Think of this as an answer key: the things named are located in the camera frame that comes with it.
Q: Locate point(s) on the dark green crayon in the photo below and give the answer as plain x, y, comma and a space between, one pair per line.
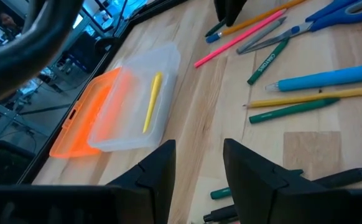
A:
293, 109

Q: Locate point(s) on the yellow pen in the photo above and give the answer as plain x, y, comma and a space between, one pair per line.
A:
152, 102

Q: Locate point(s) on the teal green pen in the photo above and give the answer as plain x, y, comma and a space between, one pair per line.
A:
219, 193

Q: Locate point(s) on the clear supply box orange lid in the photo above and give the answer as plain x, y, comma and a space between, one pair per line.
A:
128, 102

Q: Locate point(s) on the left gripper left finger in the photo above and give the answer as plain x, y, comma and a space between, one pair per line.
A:
156, 168

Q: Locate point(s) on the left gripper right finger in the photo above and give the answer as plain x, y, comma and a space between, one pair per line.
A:
262, 186

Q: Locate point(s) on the orange pencil blue cap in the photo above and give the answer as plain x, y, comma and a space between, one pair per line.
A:
262, 17

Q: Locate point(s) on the person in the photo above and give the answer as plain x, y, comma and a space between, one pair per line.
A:
10, 25

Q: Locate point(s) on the green crayon Crayons print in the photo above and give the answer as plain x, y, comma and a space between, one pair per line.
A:
268, 62

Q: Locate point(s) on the yellow pencil pink eraser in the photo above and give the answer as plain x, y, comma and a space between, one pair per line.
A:
308, 98

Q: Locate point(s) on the black device green light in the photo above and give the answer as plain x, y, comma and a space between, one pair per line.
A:
7, 168

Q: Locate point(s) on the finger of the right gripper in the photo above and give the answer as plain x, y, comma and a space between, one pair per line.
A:
234, 11
220, 9

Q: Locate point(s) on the grey pencil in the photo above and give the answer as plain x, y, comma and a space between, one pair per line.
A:
262, 35

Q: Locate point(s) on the blue mechanical pencil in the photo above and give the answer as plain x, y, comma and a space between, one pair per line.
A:
324, 79

